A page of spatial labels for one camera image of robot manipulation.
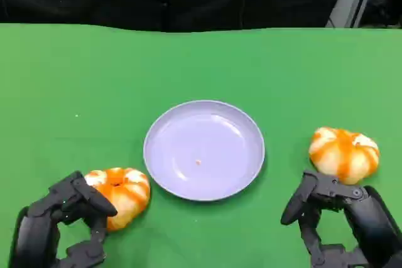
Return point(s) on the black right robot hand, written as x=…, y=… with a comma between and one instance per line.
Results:
x=355, y=214

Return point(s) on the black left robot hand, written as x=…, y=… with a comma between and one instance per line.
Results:
x=47, y=217

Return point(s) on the orange and white bread roll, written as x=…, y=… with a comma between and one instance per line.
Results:
x=128, y=191
x=344, y=155

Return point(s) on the lilac plate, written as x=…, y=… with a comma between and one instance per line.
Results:
x=204, y=150

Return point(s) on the green table cloth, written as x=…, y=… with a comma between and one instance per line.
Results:
x=201, y=92

